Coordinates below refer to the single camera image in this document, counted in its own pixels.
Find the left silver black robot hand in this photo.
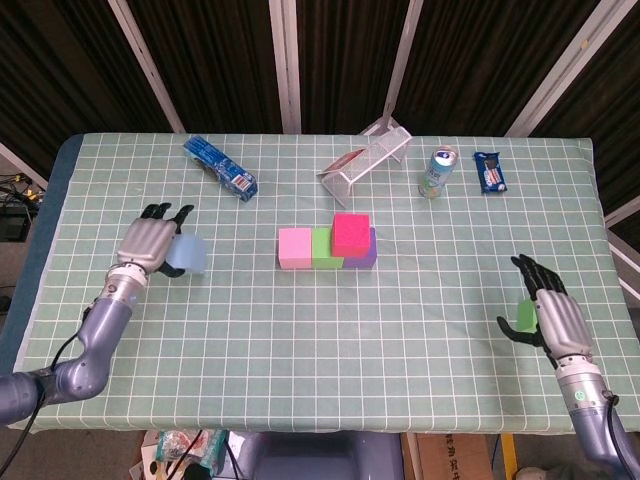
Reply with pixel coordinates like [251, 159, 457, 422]
[117, 202, 196, 279]

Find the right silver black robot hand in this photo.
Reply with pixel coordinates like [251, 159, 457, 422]
[496, 253, 596, 360]

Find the green foam cube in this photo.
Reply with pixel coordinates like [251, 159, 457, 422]
[311, 227, 346, 271]
[515, 298, 539, 332]

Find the light blue foam cube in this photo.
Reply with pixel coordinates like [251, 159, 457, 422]
[163, 234, 208, 276]

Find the pink foam cube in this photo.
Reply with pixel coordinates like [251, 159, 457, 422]
[278, 227, 314, 271]

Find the red foam cube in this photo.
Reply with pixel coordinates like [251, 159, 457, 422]
[332, 212, 372, 259]

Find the purple foam cube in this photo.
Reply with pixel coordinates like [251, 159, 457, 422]
[343, 227, 378, 271]

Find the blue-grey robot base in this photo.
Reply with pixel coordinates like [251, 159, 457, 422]
[249, 430, 405, 480]

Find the long blue cookie box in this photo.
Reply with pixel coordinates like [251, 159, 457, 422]
[182, 135, 260, 203]

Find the black box device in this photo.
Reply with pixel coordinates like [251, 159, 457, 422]
[0, 209, 32, 244]

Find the yellow bar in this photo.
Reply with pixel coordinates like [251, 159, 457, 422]
[501, 432, 519, 480]

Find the grey white shoe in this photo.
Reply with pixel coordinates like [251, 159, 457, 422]
[514, 464, 576, 480]

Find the dark blue cookie packet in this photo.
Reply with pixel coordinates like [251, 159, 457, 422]
[473, 151, 510, 196]

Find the brown cardboard box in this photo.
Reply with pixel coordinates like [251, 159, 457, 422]
[414, 432, 504, 480]

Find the black pleated curtain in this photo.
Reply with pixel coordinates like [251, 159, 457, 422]
[0, 0, 640, 236]

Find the green checked tablecloth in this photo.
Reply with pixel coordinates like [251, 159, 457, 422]
[7, 132, 639, 435]

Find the green white drink can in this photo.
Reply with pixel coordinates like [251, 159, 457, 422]
[418, 145, 460, 201]

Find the red card in basket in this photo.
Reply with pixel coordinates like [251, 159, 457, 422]
[323, 148, 365, 174]

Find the teal snack bag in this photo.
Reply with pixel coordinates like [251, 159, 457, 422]
[155, 429, 229, 476]

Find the white printed bag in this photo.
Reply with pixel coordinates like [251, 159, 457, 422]
[130, 430, 166, 480]

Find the white metal frame post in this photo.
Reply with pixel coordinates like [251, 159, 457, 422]
[107, 0, 187, 134]
[603, 194, 640, 226]
[359, 0, 426, 137]
[268, 0, 303, 135]
[0, 141, 50, 190]
[503, 0, 629, 137]
[607, 232, 640, 296]

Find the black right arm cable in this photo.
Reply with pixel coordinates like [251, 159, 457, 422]
[598, 392, 627, 480]

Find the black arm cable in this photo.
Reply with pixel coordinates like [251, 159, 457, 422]
[0, 298, 101, 469]
[598, 392, 627, 480]

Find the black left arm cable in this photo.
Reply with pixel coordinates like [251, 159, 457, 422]
[0, 298, 101, 469]

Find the tangled cable bundle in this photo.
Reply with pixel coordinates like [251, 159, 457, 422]
[0, 172, 44, 207]

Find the thin black hanging cable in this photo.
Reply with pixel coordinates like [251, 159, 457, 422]
[169, 428, 204, 474]

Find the white wire mesh basket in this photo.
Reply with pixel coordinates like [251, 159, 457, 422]
[316, 125, 413, 207]

